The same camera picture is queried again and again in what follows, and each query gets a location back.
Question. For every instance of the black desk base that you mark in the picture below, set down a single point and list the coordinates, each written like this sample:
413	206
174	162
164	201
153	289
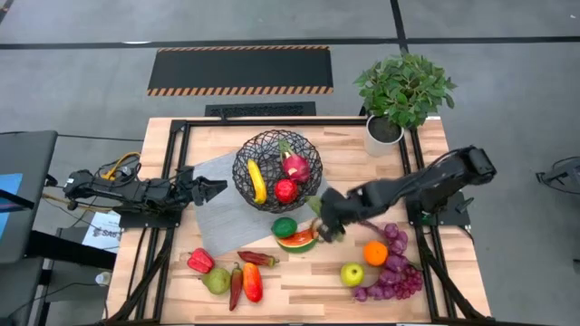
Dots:
68	251

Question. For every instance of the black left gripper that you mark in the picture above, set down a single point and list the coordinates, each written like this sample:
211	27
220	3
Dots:
188	188

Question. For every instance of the yellow banana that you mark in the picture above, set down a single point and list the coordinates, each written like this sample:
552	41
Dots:
257	183

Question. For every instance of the orange fruit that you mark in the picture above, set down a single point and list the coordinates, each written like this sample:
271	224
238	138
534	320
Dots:
375	253

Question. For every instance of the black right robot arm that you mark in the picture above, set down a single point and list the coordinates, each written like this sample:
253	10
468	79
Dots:
430	179

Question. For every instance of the white printed paper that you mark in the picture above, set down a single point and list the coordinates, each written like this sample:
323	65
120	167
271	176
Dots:
104	233

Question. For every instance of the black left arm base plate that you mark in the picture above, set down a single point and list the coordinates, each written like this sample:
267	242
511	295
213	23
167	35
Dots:
149	220

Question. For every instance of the clear plastic bottle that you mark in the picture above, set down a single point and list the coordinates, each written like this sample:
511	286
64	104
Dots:
103	278

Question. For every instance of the white plant pot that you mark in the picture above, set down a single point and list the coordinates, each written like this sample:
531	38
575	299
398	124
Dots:
374	147

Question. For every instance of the black floor mat striped edges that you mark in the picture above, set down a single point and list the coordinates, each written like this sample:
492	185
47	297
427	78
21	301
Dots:
240	68

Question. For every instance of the grey placemat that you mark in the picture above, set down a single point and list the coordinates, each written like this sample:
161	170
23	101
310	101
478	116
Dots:
226	217

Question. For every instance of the black aluminium table frame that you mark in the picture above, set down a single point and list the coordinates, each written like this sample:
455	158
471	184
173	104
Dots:
179	149

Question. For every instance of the red bell pepper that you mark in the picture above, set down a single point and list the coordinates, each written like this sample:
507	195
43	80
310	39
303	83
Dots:
200	261

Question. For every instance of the yellow-green apple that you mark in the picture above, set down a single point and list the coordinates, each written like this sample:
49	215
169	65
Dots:
352	274

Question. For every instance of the green pear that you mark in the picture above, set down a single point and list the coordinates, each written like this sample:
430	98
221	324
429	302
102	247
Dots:
217	281

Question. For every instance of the black perforated floor strip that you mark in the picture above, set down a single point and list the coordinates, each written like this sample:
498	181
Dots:
260	109

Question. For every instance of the blue screen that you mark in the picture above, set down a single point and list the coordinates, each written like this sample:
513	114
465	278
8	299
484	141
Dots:
8	190

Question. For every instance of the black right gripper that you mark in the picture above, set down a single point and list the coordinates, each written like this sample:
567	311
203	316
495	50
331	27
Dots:
342	207

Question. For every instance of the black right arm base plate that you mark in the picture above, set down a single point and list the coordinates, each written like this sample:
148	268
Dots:
448	213

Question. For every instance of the grey desk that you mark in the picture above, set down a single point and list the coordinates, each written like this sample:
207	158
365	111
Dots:
25	194

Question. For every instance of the red orange mango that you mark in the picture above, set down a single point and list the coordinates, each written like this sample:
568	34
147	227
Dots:
252	283

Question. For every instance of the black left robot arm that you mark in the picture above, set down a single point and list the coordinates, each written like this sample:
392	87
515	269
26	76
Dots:
113	188

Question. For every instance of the watermelon slice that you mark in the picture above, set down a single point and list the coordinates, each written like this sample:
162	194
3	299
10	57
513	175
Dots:
296	243

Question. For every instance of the green lime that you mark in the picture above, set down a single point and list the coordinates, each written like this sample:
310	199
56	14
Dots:
284	227

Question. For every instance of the purple grape bunch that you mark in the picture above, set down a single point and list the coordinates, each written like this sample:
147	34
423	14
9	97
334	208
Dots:
396	262

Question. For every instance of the dark red chili pepper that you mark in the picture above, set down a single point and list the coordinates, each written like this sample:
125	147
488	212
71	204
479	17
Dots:
236	286

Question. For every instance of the green cucumber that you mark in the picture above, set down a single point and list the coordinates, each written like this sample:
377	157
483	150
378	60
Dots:
314	204

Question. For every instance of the red chili with green stem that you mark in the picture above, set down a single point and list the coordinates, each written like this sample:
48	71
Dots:
256	258

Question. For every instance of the red pomegranate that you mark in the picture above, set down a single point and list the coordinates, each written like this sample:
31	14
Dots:
286	191

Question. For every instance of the green leafy plant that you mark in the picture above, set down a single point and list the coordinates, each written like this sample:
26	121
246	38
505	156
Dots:
403	88

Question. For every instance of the pink dragon fruit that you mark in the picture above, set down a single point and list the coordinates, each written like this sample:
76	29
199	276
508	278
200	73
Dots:
296	168

